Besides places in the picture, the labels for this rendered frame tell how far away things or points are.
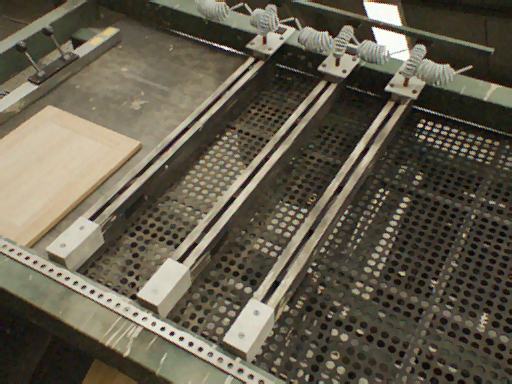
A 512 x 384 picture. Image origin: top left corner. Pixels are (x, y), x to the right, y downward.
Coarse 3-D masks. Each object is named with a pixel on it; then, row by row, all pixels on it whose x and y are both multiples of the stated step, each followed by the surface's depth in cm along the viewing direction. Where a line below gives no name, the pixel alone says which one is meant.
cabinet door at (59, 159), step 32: (32, 128) 183; (64, 128) 184; (96, 128) 183; (0, 160) 173; (32, 160) 173; (64, 160) 173; (96, 160) 173; (0, 192) 164; (32, 192) 164; (64, 192) 164; (0, 224) 156; (32, 224) 155
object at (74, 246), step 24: (264, 24) 196; (264, 48) 199; (240, 72) 196; (264, 72) 203; (216, 96) 187; (240, 96) 193; (192, 120) 178; (216, 120) 184; (168, 144) 171; (192, 144) 176; (144, 168) 164; (168, 168) 168; (120, 192) 158; (144, 192) 161; (96, 216) 152; (120, 216) 155; (72, 240) 145; (96, 240) 150; (72, 264) 144
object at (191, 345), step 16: (0, 240) 147; (16, 256) 143; (32, 256) 143; (48, 272) 140; (64, 272) 140; (80, 288) 137; (96, 288) 136; (112, 304) 133; (128, 304) 133; (176, 336) 127; (192, 352) 125; (208, 352) 125; (224, 368) 122; (240, 368) 122
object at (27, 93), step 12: (96, 36) 217; (108, 36) 217; (120, 36) 222; (84, 48) 212; (96, 48) 213; (108, 48) 219; (84, 60) 210; (60, 72) 202; (72, 72) 207; (24, 84) 196; (48, 84) 199; (12, 96) 191; (24, 96) 192; (36, 96) 196; (0, 108) 187; (12, 108) 189; (0, 120) 187
